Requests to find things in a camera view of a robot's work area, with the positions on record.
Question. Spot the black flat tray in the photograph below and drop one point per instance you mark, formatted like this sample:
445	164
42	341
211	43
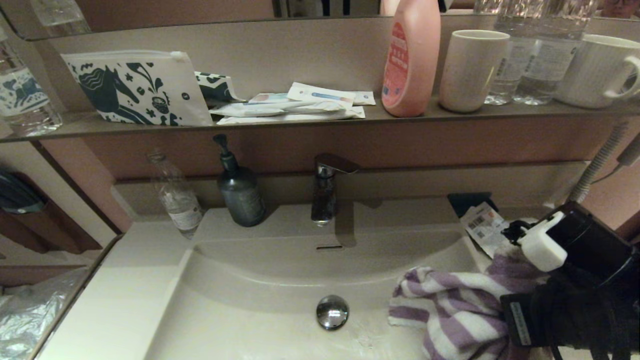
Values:
465	202

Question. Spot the purple white striped towel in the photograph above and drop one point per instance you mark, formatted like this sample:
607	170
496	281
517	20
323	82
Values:
460	310

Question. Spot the printed paper packet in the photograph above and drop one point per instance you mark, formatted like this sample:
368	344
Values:
485	227

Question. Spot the pink lotion bottle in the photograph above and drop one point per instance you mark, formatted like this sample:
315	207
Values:
412	65

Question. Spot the small clear plastic bottle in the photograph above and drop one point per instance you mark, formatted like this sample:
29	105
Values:
181	210

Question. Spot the clear water bottle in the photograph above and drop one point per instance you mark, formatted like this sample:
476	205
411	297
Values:
502	77
546	69

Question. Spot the brown wall shelf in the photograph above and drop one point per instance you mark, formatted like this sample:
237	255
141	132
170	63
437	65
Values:
400	120

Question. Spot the chrome drain stopper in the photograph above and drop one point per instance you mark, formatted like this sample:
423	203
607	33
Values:
332	312

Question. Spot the long flat white packet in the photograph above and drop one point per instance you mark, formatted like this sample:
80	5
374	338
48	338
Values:
300	118

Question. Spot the brown wooden side shelf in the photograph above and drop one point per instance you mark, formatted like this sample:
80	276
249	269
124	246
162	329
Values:
60	230

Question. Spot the white packet blue print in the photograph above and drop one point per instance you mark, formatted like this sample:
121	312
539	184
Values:
320	94

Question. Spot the small white sachet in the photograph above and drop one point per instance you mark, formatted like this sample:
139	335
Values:
365	98

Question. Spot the crumpled clear plastic bag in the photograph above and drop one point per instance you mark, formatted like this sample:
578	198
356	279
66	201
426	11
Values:
30	315

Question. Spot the chrome sink faucet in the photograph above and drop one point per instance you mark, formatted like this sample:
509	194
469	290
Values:
324	200

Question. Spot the white ceramic sink basin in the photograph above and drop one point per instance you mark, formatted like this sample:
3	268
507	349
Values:
280	300

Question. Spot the white toothbrush packet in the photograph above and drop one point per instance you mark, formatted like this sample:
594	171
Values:
270	109

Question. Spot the dark pump soap dispenser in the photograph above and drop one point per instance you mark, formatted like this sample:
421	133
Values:
241	200

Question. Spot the pale thin packet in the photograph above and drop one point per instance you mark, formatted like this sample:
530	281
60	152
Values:
270	97

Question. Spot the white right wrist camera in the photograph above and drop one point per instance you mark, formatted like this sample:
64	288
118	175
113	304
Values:
542	247

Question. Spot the dark blue rounded object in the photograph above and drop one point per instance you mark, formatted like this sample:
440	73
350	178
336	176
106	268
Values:
17	195

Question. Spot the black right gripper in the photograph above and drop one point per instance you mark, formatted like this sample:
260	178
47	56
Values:
565	315

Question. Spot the water bottle blue label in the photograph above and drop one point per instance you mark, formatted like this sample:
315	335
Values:
23	95

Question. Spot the wall mirror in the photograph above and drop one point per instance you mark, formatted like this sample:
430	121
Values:
175	10

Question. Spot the white pouch horse print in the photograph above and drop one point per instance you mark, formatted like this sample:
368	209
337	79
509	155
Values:
143	89

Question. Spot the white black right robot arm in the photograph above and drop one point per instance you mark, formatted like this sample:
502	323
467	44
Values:
595	245

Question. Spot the small folded printed pouch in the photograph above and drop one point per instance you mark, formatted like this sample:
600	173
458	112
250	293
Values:
215	90

